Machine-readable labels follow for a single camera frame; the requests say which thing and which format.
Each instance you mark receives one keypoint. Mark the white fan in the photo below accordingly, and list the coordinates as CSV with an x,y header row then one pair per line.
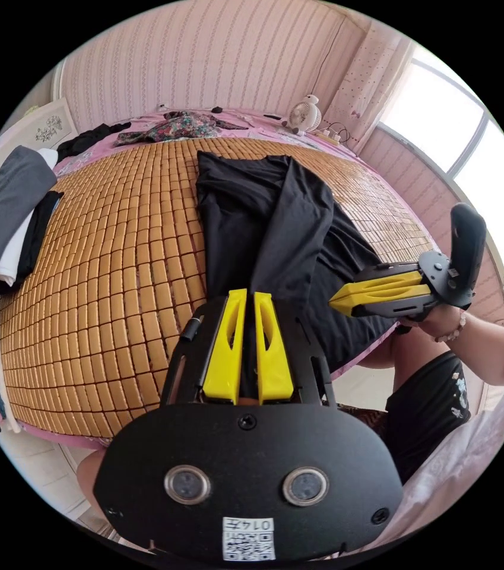
x,y
305,116

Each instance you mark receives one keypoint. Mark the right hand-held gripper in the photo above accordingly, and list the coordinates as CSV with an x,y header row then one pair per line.
x,y
441,276

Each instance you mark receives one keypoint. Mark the black long sleeve shirt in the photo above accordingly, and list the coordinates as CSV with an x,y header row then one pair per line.
x,y
278,213

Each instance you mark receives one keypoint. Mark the person's right hand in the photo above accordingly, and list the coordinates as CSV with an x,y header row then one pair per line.
x,y
443,323

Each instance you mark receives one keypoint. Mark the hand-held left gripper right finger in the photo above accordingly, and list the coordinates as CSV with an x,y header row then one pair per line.
x,y
274,356

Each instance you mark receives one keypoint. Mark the pink dotted curtain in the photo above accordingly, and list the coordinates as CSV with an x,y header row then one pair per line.
x,y
367,84

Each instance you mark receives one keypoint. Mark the person's right forearm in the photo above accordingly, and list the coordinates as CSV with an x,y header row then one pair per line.
x,y
487,352

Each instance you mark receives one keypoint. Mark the white power strip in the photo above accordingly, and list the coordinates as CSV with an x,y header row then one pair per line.
x,y
328,135

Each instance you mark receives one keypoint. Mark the bed with woven mat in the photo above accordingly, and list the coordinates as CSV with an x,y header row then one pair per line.
x,y
122,267

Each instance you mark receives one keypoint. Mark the pile of clothes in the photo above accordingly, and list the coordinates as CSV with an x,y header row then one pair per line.
x,y
7,209

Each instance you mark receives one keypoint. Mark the person's body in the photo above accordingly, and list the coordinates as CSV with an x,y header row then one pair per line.
x,y
425,401

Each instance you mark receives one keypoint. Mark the window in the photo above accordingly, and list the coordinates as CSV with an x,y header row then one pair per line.
x,y
479,147

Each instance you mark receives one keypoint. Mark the floral garment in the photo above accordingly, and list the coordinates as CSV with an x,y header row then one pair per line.
x,y
176,127

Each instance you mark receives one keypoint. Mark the black garment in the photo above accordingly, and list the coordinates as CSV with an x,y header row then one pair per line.
x,y
87,140

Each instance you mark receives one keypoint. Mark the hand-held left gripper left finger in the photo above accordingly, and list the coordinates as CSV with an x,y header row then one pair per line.
x,y
222,352

